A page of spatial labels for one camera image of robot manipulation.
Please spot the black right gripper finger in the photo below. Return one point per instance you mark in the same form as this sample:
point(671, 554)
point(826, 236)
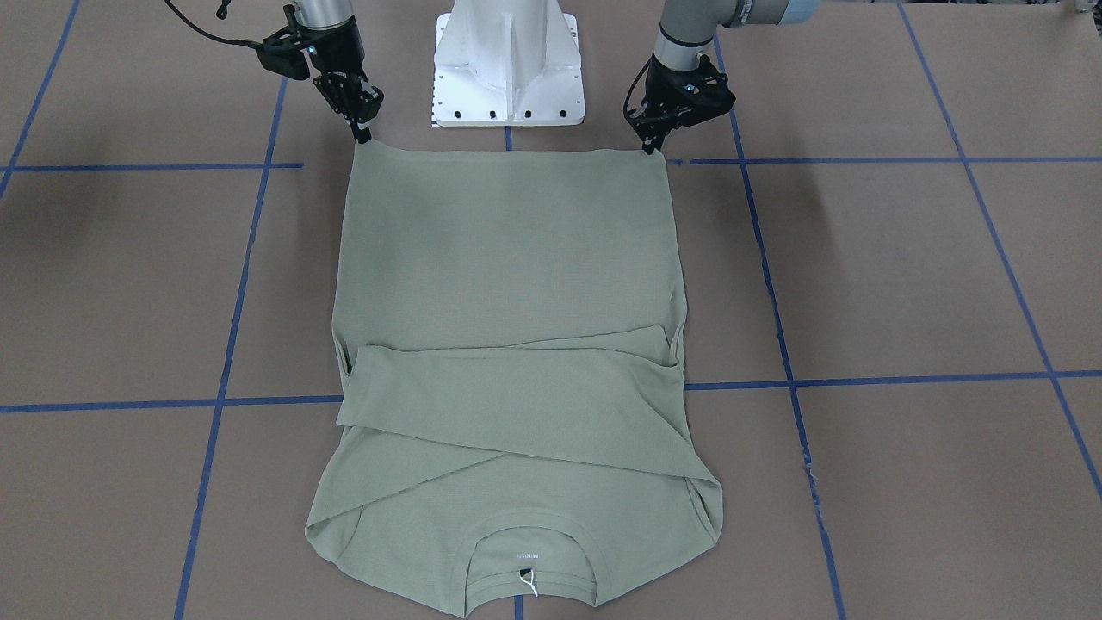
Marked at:
point(361, 132)

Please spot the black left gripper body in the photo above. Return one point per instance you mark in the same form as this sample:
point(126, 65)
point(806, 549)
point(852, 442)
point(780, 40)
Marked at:
point(664, 81)

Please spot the sage green long-sleeve shirt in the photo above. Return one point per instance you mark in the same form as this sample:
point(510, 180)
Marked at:
point(509, 329)

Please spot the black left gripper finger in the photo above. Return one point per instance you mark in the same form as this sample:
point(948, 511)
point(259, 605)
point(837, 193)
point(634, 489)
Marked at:
point(651, 143)

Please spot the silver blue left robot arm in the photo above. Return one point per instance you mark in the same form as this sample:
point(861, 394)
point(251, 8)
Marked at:
point(687, 28)

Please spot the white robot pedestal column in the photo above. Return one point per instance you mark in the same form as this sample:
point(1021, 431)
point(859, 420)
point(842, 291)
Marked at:
point(507, 63)

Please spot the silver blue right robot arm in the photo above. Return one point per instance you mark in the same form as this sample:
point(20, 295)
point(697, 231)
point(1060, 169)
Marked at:
point(321, 14)

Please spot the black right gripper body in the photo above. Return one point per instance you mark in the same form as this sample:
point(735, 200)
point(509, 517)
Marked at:
point(339, 57)

